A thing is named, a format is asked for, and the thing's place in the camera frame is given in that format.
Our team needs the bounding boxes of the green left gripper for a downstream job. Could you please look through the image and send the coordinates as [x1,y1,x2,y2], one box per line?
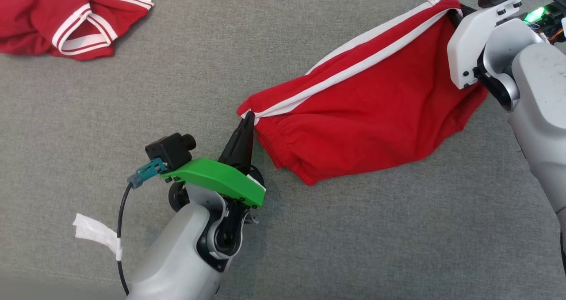
[160,111,267,208]

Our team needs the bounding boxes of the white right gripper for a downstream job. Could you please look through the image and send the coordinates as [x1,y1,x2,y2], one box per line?
[446,0,525,90]

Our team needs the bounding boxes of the red shorts with white stripes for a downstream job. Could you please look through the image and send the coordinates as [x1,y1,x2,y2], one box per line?
[237,0,490,186]

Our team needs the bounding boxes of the red and white shirt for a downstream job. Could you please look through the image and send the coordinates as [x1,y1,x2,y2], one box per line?
[0,0,155,61]

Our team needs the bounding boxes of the grey fabric sofa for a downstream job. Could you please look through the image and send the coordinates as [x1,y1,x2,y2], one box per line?
[0,0,566,300]

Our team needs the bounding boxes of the white tape tag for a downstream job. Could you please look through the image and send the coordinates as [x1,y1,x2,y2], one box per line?
[73,213,123,261]

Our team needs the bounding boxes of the black left cable teal plug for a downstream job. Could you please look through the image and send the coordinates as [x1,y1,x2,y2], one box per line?
[117,157,168,297]

